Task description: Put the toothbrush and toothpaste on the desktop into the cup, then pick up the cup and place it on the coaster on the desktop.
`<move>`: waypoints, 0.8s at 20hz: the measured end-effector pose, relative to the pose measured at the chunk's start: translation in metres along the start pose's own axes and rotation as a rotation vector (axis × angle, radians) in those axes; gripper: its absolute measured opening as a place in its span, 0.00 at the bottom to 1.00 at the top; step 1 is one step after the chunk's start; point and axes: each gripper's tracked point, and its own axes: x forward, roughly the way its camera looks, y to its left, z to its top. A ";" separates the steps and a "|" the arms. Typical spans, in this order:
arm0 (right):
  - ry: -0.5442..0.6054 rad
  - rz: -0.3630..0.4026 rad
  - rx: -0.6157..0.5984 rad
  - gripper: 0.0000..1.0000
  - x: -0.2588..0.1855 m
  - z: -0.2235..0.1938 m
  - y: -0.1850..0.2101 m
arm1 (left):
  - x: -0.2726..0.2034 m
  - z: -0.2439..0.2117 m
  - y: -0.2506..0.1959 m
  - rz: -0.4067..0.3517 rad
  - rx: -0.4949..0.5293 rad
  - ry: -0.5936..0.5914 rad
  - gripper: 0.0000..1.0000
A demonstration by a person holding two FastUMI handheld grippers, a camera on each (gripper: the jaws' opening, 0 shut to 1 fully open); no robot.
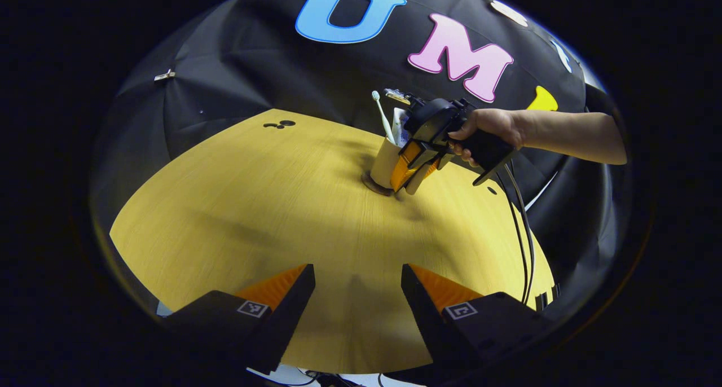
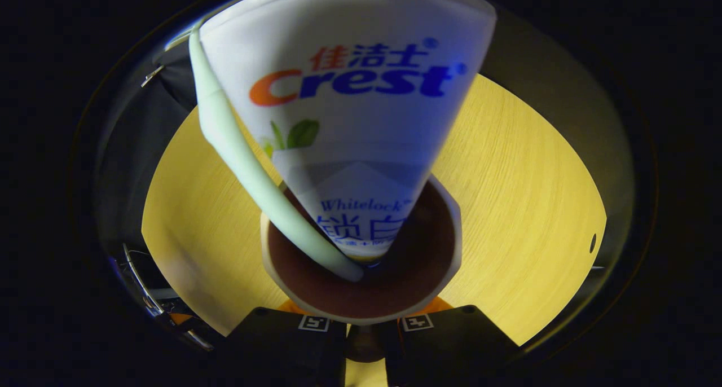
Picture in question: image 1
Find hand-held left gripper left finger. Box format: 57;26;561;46
164;264;316;375

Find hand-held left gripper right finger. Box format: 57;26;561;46
402;264;556;379

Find beige cup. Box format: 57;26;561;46
369;136;435;196

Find white toothpaste tube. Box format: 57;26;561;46
392;107;410;148

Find round brown coaster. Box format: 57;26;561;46
361;171;395;197

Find pale green toothbrush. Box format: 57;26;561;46
371;90;395;145

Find wooden desktop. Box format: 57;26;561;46
109;108;556;375

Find black backdrop cloth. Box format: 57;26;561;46
90;0;627;320

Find black cable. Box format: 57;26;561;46
496;173;531;306
505;164;536;306

